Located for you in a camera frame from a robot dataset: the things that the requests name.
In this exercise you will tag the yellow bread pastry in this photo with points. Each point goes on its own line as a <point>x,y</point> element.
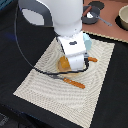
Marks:
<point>63,64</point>

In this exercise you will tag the light blue block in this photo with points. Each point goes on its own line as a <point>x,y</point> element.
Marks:
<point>87,41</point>

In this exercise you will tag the brown sausage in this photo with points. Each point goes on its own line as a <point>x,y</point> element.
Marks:
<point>86,11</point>

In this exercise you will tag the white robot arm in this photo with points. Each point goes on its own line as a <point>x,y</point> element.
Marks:
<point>65,17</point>

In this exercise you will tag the round beige plate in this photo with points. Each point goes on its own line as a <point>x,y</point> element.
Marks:
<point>67,71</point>

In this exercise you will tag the beige woven placemat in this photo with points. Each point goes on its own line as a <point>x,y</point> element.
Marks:
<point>73,96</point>

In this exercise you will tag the black stove burner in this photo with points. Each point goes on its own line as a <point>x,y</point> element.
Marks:
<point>98,4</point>

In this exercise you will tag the beige bowl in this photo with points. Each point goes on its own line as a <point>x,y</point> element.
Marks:
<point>123,14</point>

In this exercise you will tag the fork with orange handle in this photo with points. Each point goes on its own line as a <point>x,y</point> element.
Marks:
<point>74,83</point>

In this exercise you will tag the knife with orange handle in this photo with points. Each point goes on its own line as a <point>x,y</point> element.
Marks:
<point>92,59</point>

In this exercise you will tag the grey saucepan with handle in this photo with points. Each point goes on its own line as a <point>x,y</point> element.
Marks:
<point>95,11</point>

